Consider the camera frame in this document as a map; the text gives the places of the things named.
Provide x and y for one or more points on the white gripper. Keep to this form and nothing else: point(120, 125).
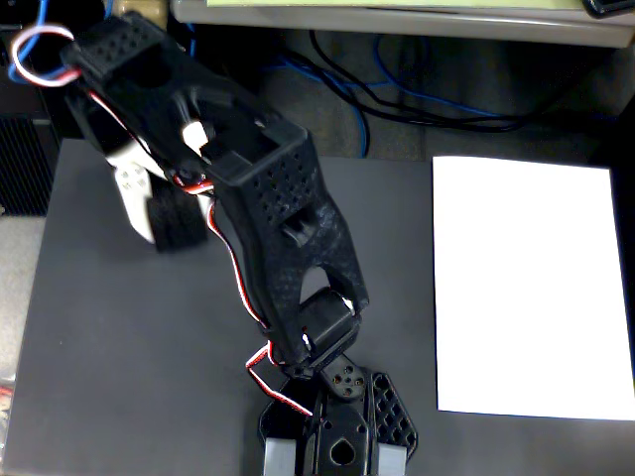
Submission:
point(133, 198)

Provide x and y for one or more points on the black foam cube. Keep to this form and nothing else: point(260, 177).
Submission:
point(178, 223)

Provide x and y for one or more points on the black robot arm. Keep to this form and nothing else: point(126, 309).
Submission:
point(278, 238)

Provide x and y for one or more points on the black ribbed computer case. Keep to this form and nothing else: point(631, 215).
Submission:
point(25, 168)

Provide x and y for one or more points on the black table mat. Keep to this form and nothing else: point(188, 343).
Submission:
point(124, 357)

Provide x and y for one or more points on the clear bag with red parts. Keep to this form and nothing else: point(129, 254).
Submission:
point(5, 396)

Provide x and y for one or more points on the grey table clamp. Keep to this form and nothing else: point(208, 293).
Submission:
point(393, 461)
point(279, 458)

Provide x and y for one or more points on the grey desk top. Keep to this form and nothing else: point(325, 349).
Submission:
point(397, 22)

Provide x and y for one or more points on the yellow-green paper sheet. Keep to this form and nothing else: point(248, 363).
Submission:
point(397, 3)

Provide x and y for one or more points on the white paper sheet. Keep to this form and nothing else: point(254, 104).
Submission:
point(526, 287)

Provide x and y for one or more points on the black device on desk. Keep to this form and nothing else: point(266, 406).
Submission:
point(607, 7)

